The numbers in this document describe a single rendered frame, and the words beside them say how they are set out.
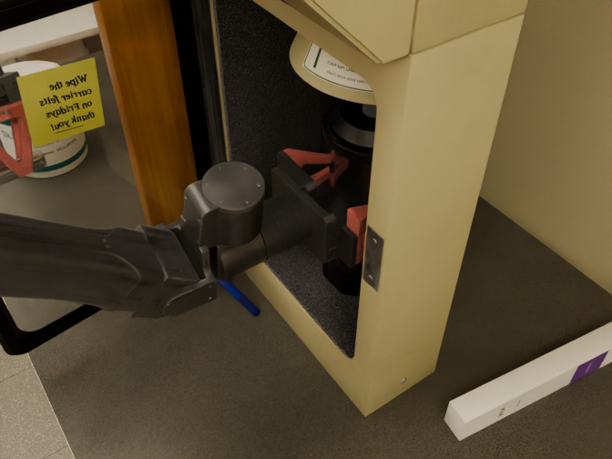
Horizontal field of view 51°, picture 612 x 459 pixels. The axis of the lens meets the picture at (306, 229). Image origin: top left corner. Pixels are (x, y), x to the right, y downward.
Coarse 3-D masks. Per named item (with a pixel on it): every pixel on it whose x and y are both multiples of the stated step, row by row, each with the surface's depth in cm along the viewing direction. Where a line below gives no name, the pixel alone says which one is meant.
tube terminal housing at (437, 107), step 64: (256, 0) 56; (448, 0) 41; (512, 0) 45; (384, 64) 45; (448, 64) 45; (384, 128) 48; (448, 128) 49; (384, 192) 51; (448, 192) 55; (384, 256) 56; (448, 256) 63; (384, 320) 63; (384, 384) 72
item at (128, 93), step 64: (0, 0) 53; (128, 0) 60; (0, 64) 55; (64, 64) 59; (128, 64) 64; (0, 128) 58; (64, 128) 63; (128, 128) 68; (0, 192) 62; (64, 192) 67; (128, 192) 73
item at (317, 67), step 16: (304, 48) 57; (320, 48) 55; (304, 64) 57; (320, 64) 56; (336, 64) 55; (304, 80) 57; (320, 80) 56; (336, 80) 55; (352, 80) 54; (336, 96) 55; (352, 96) 55; (368, 96) 54
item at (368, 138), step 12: (336, 108) 66; (348, 108) 65; (360, 108) 65; (372, 108) 63; (336, 120) 65; (348, 120) 63; (360, 120) 63; (372, 120) 63; (336, 132) 64; (348, 132) 63; (360, 132) 63; (372, 132) 62; (360, 144) 63; (372, 144) 62
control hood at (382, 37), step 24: (288, 0) 43; (312, 0) 35; (336, 0) 36; (360, 0) 37; (384, 0) 38; (408, 0) 39; (336, 24) 37; (360, 24) 38; (384, 24) 39; (408, 24) 40; (360, 48) 39; (384, 48) 40; (408, 48) 41
